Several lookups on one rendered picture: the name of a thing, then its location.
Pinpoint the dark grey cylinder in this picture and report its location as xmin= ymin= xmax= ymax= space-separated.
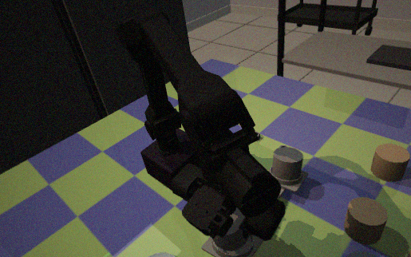
xmin=213 ymin=208 xmax=249 ymax=251
xmin=272 ymin=147 xmax=302 ymax=180

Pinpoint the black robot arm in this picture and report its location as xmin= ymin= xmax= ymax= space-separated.
xmin=116 ymin=8 xmax=281 ymax=239

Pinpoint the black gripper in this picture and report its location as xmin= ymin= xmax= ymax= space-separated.
xmin=171 ymin=163 xmax=285 ymax=241

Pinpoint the brown cylinder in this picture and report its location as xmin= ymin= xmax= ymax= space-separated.
xmin=344 ymin=197 xmax=388 ymax=245
xmin=371 ymin=144 xmax=409 ymax=182

